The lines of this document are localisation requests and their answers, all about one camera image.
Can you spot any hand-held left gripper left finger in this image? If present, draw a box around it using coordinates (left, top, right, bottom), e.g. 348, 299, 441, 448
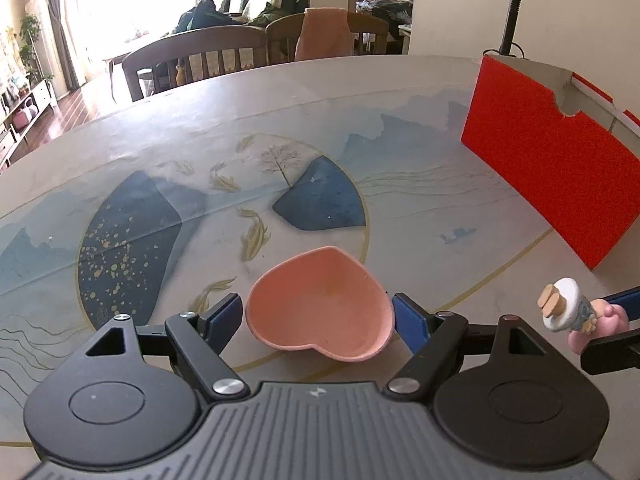
75, 292, 251, 403

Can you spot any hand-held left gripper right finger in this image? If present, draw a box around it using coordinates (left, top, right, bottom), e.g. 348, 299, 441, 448
382, 292, 563, 403

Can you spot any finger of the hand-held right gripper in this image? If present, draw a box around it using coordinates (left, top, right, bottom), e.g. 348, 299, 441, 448
607, 285, 640, 322
580, 329, 640, 376

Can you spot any small cork bottle pink charm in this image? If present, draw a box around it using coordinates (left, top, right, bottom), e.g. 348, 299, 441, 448
537, 278, 629, 354

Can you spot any pink heart-shaped dish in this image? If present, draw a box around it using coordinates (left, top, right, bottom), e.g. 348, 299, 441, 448
246, 245, 396, 362

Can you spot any red cardboard box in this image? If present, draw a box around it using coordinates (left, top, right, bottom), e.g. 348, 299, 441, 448
460, 54, 640, 272

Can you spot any dark wooden dining chair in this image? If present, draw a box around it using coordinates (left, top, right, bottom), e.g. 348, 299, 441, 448
122, 25, 269, 103
265, 10, 391, 64

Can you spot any white coffee table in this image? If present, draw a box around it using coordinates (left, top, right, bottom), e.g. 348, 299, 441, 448
102, 35, 166, 76

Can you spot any wooden tv cabinet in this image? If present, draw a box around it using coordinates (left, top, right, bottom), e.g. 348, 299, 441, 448
0, 79, 58, 167

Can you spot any pink cloth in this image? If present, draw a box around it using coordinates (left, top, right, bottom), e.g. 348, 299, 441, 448
294, 7, 354, 63

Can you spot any dark clothes pile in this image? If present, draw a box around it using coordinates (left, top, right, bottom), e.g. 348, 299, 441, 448
175, 0, 236, 31

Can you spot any colourful bedding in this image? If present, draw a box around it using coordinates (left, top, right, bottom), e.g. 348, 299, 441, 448
357, 0, 413, 41

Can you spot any grey desk lamp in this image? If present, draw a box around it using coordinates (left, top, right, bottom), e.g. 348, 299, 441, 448
481, 0, 562, 59

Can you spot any green potted plant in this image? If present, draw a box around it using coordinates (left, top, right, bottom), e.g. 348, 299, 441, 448
19, 14, 53, 86

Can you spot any white standing air conditioner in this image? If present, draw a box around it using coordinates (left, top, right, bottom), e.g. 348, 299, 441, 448
25, 0, 63, 96

